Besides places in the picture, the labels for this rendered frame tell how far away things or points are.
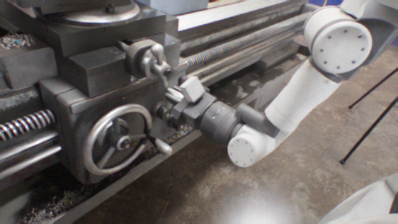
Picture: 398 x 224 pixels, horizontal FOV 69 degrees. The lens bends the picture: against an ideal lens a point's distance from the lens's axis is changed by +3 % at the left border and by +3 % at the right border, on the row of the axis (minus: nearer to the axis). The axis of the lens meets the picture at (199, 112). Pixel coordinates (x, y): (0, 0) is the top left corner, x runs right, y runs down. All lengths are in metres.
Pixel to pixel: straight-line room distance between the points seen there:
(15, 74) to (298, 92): 0.61
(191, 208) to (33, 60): 1.00
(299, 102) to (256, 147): 0.12
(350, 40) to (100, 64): 0.50
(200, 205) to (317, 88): 1.07
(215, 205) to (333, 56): 1.14
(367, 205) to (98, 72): 0.57
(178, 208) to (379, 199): 1.08
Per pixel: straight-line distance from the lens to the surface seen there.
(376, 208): 0.49
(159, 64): 0.68
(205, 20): 1.19
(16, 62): 0.76
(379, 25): 0.49
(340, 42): 0.47
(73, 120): 0.73
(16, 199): 1.06
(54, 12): 0.76
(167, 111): 0.87
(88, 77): 0.68
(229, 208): 1.51
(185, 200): 1.49
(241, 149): 0.57
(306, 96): 0.53
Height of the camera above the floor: 1.20
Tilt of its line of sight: 36 degrees down
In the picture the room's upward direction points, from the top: 9 degrees clockwise
